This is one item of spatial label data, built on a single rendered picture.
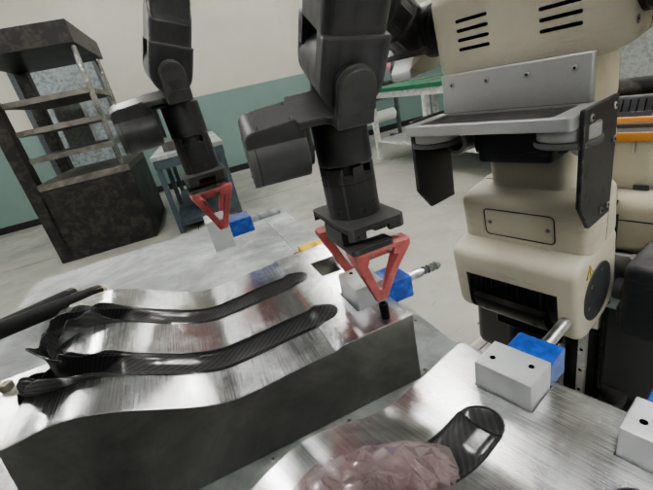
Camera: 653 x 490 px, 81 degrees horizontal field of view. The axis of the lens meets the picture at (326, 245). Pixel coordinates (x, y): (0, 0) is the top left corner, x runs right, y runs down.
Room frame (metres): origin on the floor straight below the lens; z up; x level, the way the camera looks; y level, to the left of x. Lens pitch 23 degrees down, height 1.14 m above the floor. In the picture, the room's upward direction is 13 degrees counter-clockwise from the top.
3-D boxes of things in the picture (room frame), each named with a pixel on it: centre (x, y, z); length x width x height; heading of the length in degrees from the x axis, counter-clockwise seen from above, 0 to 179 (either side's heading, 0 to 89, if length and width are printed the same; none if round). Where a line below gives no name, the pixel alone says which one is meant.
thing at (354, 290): (0.42, -0.08, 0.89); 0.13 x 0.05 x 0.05; 108
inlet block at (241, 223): (0.66, 0.13, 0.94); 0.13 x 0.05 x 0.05; 107
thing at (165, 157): (4.82, 1.35, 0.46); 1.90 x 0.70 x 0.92; 14
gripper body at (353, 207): (0.40, -0.04, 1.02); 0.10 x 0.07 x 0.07; 18
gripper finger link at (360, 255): (0.38, -0.04, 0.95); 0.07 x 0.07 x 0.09; 18
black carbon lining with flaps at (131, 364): (0.39, 0.19, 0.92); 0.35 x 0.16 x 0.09; 108
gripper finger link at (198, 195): (0.64, 0.17, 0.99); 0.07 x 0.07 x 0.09; 17
